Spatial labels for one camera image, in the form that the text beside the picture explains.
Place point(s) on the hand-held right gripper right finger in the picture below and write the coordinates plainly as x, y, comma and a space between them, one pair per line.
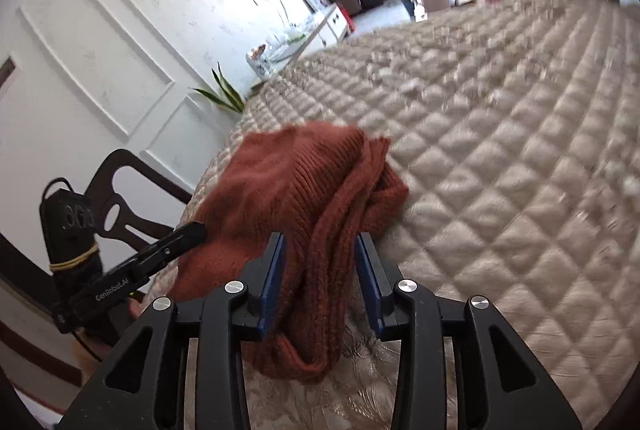
370, 290

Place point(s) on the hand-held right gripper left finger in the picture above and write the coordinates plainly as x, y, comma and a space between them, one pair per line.
274, 285

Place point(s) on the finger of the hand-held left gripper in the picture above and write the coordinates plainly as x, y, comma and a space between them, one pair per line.
175, 242

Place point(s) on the rust knit sweater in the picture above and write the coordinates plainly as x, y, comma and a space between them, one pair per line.
310, 190

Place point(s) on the dark chair with cutout back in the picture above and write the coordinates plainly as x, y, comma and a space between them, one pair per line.
102, 182

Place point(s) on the green potted plant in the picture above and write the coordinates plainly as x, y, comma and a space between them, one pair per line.
227, 97

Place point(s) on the beige quilted bedspread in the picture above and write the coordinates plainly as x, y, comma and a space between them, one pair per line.
500, 160

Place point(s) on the white low cabinet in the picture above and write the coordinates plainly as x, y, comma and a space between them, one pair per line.
330, 22

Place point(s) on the brown bag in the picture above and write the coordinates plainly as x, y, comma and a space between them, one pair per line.
347, 0

